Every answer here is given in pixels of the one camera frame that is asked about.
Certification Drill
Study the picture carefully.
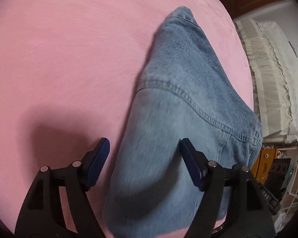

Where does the blue denim jacket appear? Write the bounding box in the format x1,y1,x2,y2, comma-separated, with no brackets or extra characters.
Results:
103,7,263,237

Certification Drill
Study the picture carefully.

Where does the orange wooden drawer unit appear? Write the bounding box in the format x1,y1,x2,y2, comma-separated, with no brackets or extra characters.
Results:
251,148,278,184

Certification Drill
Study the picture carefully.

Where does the black device green light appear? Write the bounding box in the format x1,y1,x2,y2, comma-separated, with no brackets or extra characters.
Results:
264,158,294,201

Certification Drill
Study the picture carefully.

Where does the white lace folded bedding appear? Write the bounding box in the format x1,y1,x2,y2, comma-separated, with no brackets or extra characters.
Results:
235,18,298,143

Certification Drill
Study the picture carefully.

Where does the pink bed cover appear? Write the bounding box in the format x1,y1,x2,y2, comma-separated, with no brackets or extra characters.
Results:
0,0,253,230

